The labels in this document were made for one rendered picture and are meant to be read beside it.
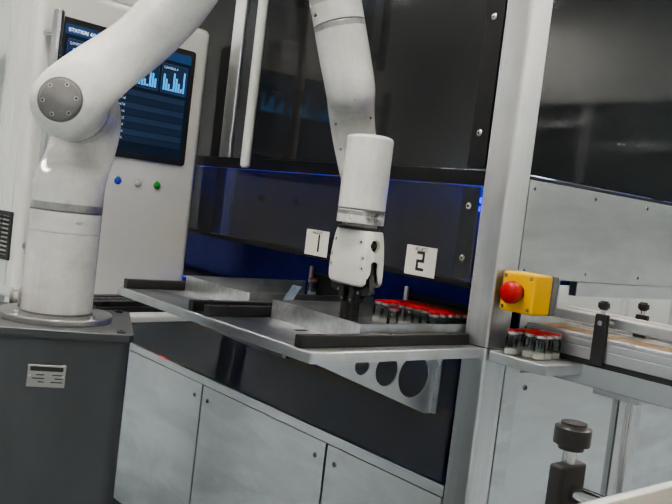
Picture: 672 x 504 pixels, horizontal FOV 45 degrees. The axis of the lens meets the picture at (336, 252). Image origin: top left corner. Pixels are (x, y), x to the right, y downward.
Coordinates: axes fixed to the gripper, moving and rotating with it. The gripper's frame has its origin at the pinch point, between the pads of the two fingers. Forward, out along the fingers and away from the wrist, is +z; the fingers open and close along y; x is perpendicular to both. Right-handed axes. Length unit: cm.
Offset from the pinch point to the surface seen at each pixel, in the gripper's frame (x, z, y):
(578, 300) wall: -484, 32, 269
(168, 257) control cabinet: -13, 1, 92
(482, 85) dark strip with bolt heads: -24, -45, -3
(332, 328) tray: 2.4, 2.9, 1.2
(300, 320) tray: 2.4, 3.2, 10.5
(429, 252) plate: -23.5, -11.7, 4.7
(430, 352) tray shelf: -10.3, 4.9, -11.0
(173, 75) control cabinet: -8, -48, 91
